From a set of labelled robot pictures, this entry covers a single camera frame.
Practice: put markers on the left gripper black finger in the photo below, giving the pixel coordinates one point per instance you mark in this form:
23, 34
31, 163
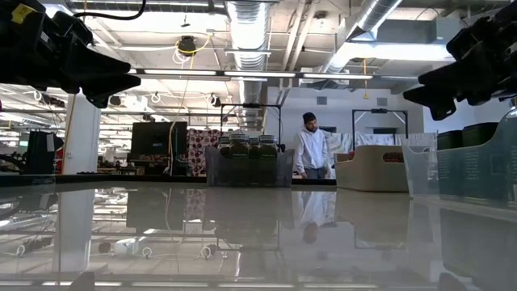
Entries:
101, 64
113, 89

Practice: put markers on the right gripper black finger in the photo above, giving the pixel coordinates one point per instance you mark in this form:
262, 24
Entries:
432, 99
452, 77

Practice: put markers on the dark green pepper tin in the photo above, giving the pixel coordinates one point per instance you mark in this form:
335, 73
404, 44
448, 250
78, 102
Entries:
480, 135
449, 139
509, 161

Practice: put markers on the red lid paprika tin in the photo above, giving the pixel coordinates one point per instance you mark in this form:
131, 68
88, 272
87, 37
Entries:
351, 155

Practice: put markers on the small black dome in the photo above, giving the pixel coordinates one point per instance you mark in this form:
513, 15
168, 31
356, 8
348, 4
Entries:
115, 100
216, 101

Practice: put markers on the yellow tape tag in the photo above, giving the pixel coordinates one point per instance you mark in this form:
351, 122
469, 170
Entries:
22, 13

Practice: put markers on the white round pillar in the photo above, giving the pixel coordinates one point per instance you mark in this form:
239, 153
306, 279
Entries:
82, 133

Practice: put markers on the black computer monitor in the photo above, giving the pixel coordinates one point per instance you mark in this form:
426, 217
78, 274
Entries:
153, 137

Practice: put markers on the yellow ceiling pendant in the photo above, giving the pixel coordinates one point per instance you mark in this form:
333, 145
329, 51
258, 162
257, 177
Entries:
365, 95

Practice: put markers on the clear plastic bin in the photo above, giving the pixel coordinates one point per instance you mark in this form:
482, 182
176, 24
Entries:
420, 174

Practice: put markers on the silver foil curtain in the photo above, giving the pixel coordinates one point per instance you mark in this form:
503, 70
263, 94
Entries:
363, 139

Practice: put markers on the black ceiling dome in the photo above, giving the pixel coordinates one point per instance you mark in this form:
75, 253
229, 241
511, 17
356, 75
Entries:
187, 45

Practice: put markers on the white plastic bin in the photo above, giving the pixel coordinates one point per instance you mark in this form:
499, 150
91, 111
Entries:
371, 174

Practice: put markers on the black equipment cases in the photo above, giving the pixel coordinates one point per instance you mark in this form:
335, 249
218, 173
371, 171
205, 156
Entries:
38, 151

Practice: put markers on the red white patterned cloth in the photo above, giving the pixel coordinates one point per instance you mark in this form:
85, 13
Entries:
200, 149

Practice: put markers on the person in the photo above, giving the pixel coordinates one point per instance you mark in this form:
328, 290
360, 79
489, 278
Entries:
311, 149

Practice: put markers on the long ceiling light bar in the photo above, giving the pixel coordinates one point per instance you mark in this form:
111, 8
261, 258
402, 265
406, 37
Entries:
258, 74

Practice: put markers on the grey translucent plastic bin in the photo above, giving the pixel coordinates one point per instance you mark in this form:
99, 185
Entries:
250, 169

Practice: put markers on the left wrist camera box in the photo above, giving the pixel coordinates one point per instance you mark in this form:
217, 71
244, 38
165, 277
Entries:
74, 26

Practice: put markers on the black aluminium table frame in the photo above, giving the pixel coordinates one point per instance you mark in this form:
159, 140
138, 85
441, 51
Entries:
121, 178

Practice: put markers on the white ceiling duct pipe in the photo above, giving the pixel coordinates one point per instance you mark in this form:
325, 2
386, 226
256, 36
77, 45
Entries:
363, 24

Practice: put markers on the silver corrugated ceiling duct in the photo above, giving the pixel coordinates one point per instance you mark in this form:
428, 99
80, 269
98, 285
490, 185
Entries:
250, 36

